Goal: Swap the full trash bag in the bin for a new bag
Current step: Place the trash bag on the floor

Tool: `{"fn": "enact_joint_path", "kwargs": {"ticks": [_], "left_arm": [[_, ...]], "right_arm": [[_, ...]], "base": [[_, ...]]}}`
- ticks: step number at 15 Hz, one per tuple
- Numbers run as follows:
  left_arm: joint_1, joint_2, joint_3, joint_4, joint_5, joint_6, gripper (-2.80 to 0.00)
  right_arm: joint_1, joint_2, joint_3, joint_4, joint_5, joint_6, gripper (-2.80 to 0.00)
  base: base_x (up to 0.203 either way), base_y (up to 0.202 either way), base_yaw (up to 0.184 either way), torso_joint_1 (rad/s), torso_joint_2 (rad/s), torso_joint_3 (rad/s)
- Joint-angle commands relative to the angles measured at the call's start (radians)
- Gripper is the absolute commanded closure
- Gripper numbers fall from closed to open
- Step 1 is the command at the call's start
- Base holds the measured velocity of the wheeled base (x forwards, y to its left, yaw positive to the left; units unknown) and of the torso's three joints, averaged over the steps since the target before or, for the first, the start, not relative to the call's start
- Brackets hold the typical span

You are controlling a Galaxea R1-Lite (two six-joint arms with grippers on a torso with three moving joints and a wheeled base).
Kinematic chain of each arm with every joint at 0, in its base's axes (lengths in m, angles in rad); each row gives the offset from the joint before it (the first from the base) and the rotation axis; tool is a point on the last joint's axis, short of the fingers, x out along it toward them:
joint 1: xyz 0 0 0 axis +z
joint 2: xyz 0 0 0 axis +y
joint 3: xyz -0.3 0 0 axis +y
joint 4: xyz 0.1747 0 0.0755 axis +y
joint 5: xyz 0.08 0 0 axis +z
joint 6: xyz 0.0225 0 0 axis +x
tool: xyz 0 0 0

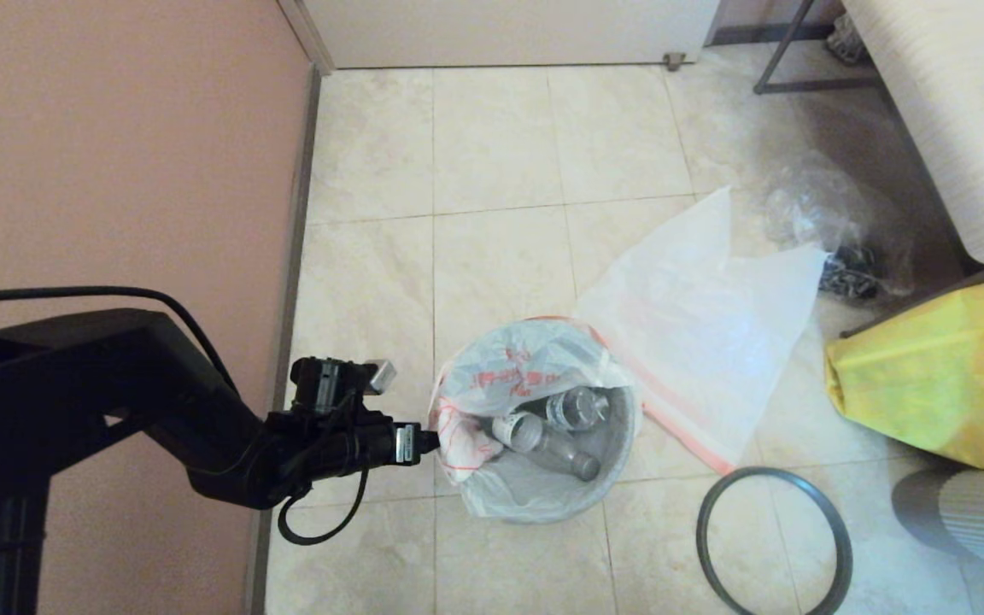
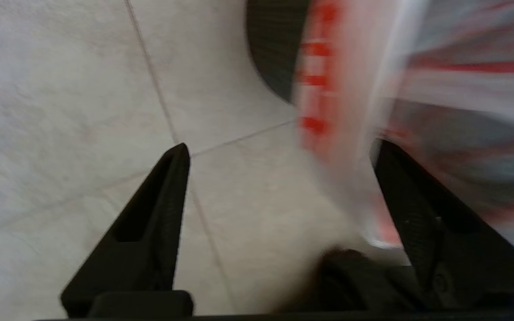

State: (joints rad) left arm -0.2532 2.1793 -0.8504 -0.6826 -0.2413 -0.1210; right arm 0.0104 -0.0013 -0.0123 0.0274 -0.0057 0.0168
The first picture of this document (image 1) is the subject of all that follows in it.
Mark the yellow fabric bag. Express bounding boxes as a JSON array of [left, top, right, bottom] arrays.
[[825, 272, 984, 471]]

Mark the white door frame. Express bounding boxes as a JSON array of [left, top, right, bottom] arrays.
[[277, 0, 337, 78]]

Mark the white door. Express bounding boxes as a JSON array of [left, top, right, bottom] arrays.
[[300, 0, 720, 69]]

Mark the grey bin rim ring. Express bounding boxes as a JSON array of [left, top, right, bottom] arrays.
[[697, 466, 853, 615]]

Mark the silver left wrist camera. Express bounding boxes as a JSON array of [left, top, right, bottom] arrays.
[[362, 360, 397, 395]]

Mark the black round trash bin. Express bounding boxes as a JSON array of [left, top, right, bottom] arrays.
[[436, 329, 640, 524]]

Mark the black crumpled item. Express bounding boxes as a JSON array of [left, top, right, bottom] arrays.
[[817, 246, 882, 302]]

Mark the white red-printed trash bag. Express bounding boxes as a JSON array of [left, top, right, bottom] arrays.
[[428, 318, 642, 524]]

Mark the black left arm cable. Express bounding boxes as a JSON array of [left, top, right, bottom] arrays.
[[0, 285, 238, 394]]

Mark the clear plastic bottle dark label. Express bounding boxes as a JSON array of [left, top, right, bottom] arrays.
[[546, 386, 611, 431]]

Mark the white pink-drawstring trash bag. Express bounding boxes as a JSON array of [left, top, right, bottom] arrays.
[[576, 186, 829, 475]]

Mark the grey cloth bundle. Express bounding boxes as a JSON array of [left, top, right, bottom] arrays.
[[825, 13, 869, 67]]

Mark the white ribbed table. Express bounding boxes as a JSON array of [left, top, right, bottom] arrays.
[[838, 0, 984, 266]]

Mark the clear plastic bottle white label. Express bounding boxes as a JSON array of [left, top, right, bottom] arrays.
[[492, 412, 602, 482]]

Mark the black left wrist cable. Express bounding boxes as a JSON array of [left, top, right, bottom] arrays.
[[277, 466, 370, 546]]

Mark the crumpled clear plastic bag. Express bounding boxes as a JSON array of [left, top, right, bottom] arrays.
[[761, 154, 916, 300]]

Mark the dark metal table frame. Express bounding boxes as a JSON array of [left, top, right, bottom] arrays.
[[752, 0, 886, 97]]

